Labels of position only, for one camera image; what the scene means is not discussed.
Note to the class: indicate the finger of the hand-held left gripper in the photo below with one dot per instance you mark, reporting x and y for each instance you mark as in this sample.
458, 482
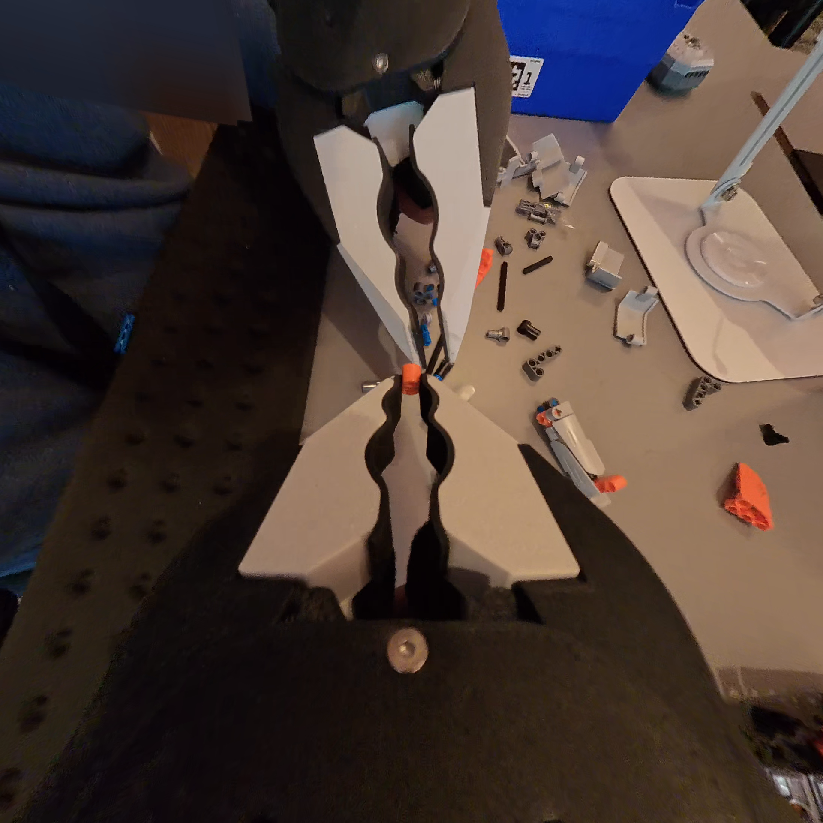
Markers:
354, 193
457, 193

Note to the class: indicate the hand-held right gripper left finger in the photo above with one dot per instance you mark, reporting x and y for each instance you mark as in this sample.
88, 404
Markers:
309, 515

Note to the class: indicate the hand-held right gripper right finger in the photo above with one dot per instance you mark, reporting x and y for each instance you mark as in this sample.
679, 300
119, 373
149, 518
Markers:
502, 515

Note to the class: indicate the small orange piece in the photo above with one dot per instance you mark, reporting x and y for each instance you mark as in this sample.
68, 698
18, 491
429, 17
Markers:
412, 376

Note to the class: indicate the blue plastic bin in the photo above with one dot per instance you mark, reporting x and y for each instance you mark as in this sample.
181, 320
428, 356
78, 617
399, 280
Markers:
579, 52

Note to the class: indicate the grey elbow connector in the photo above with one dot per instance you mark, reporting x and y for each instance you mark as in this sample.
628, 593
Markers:
498, 334

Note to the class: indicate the grey axle connector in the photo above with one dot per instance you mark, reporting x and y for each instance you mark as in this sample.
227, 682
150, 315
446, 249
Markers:
531, 208

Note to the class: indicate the orange triangular panel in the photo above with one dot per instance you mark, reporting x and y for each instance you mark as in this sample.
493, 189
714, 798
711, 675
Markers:
749, 495
484, 266

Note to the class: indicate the white orange assembled part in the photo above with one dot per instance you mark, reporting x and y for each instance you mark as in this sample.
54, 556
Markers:
576, 444

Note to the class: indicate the long black axle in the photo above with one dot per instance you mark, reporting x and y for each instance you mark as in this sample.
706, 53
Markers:
502, 286

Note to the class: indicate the short black axle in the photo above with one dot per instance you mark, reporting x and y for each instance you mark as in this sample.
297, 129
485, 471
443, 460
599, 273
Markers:
538, 265

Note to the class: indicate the clear plastic piece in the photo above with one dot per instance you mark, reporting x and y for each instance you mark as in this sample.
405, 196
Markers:
566, 221

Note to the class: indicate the light grey long bar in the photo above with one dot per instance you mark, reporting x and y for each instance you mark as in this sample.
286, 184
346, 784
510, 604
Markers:
459, 386

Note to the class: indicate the black stubby connector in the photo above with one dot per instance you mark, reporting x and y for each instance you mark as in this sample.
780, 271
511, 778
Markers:
529, 329

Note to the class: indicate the dark grey bent beam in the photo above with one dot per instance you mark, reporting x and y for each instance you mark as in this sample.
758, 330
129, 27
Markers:
542, 364

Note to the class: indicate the medium black axle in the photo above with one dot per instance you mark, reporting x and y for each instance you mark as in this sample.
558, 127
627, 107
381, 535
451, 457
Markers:
444, 354

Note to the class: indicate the white book stand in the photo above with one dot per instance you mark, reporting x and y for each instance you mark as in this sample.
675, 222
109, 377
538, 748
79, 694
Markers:
669, 257

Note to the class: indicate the dark grey short beam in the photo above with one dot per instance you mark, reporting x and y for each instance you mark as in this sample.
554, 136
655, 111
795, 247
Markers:
701, 392

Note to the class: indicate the small grey blue device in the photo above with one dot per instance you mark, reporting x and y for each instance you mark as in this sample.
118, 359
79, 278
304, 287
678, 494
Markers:
682, 62

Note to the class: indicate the small black clip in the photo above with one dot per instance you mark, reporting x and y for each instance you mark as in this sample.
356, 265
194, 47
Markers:
772, 434

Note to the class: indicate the dark blue cloth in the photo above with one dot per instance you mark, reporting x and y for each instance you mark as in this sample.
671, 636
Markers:
64, 257

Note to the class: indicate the light grey bracket piece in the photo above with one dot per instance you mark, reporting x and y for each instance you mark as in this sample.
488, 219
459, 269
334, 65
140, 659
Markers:
603, 265
635, 315

